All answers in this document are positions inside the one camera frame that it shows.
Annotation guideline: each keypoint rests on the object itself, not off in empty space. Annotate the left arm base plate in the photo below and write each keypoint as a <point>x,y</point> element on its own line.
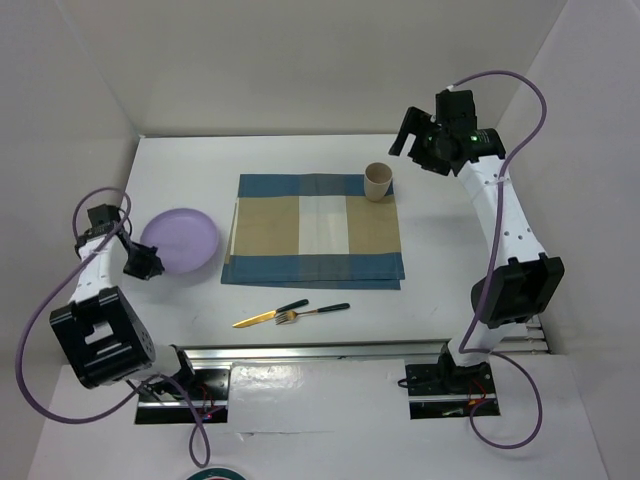
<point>208,392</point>

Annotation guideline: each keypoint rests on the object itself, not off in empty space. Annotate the gold knife dark handle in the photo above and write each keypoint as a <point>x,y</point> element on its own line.
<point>270,314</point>

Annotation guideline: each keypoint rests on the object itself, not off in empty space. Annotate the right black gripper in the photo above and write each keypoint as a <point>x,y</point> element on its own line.
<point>414,120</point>

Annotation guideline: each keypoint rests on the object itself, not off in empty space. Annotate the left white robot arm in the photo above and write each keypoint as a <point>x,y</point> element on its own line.
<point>101,335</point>

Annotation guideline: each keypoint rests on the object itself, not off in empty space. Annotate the lilac plastic plate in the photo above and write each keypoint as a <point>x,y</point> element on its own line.
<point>185,238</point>

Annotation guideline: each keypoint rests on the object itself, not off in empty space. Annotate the aluminium frame rail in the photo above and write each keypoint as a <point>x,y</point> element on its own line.
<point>444,249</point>

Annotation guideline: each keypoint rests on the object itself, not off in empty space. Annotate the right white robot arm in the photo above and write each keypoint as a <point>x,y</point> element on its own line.
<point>521,278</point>

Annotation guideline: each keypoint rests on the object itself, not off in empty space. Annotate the green round sticker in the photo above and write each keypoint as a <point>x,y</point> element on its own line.
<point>217,473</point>

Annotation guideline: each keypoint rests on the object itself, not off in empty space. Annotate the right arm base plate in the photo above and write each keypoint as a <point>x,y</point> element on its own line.
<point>432,396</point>

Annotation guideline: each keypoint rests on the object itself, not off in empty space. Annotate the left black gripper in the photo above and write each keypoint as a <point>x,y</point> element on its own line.
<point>150,266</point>

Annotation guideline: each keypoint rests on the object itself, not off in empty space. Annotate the beige plastic cup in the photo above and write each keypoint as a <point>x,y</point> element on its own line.
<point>377,180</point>

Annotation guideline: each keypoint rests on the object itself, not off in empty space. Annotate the blue and beige cloth placemat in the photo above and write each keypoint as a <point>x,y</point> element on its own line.
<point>313,231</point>

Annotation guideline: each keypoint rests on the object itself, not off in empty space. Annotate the gold fork dark handle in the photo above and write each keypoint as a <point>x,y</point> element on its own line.
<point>292,316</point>

